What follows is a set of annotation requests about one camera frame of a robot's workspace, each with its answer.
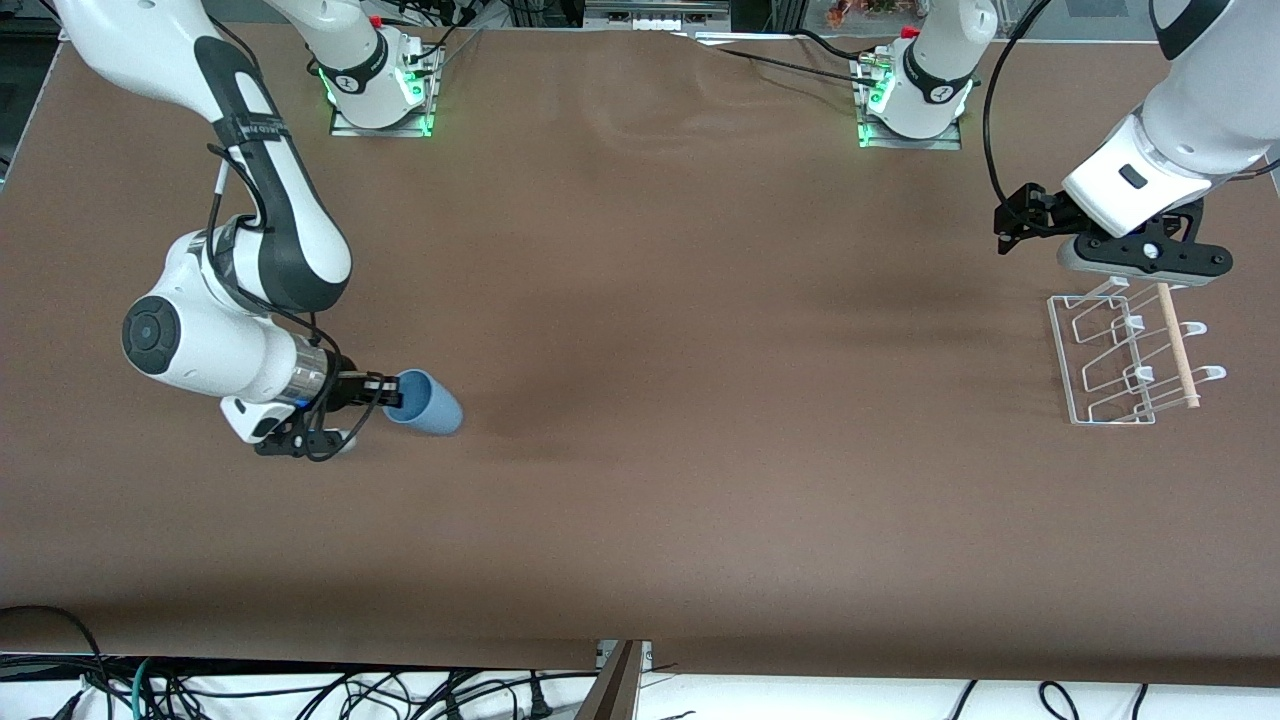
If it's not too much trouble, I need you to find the white wire cup rack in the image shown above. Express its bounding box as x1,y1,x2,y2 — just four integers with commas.
1047,278,1227,426

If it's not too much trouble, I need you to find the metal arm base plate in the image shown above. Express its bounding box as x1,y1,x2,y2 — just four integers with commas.
330,35,443,138
855,55,963,151

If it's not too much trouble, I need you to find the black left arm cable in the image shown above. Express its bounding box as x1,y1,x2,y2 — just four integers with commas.
982,0,1053,201

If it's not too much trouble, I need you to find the grey power strip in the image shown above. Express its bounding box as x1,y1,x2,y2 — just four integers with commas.
585,0,731,31

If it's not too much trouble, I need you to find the small metal bracket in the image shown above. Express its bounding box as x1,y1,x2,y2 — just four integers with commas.
597,640,654,673

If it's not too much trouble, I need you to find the black looped floor cable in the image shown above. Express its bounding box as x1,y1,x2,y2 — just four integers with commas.
0,605,106,720

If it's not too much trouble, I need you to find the blue plastic cup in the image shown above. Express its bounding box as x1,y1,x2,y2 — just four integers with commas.
383,369,464,437

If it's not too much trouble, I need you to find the wooden beam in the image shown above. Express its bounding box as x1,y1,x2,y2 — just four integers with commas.
575,640,643,720

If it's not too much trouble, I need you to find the black cable across table edge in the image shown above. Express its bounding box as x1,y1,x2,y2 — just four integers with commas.
690,30,881,86

